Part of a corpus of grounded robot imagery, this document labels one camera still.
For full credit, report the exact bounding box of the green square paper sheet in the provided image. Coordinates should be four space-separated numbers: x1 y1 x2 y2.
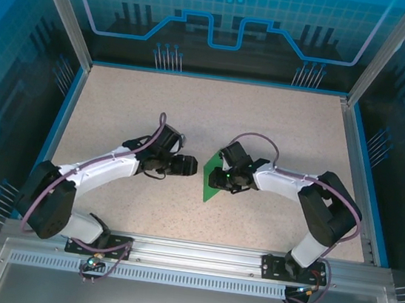
198 146 233 204

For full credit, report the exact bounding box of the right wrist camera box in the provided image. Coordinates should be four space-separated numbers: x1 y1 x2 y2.
215 149 234 173

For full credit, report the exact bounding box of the aluminium mounting rail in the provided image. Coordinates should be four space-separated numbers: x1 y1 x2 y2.
0 215 397 293

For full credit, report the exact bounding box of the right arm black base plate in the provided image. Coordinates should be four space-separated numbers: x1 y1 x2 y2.
259 252 334 289

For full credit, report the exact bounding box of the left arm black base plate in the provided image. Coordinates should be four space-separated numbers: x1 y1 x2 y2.
64 229 135 262

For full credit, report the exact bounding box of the slotted metal cable duct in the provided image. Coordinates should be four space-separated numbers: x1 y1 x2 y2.
8 250 289 302

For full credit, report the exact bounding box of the aluminium side rail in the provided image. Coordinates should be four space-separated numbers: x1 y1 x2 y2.
318 96 398 266

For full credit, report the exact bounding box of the cable connector with green light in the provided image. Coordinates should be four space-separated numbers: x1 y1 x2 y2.
293 281 321 299
84 250 104 270

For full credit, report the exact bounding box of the aluminium frame post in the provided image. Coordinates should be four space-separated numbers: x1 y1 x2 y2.
16 0 102 71
345 0 405 114

